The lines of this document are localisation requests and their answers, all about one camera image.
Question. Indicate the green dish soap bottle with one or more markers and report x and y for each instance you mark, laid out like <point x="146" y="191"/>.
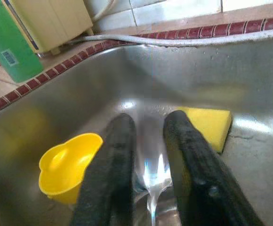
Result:
<point x="9" y="47"/>

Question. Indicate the yellow dish sponge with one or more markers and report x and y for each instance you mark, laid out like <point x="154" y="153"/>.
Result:
<point x="211" y="127"/>

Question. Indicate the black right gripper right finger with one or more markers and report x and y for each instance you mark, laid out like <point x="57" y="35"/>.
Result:
<point x="197" y="179"/>

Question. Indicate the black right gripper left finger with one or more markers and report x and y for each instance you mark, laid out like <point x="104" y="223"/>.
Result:
<point x="108" y="183"/>

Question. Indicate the stainless steel sink basin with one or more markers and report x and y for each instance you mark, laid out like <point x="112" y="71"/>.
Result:
<point x="150" y="77"/>

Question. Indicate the yellow flower-shaped plastic bowl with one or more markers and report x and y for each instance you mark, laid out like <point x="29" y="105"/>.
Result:
<point x="61" y="169"/>

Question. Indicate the beige water ionizer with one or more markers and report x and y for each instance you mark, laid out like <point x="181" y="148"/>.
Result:
<point x="56" y="23"/>

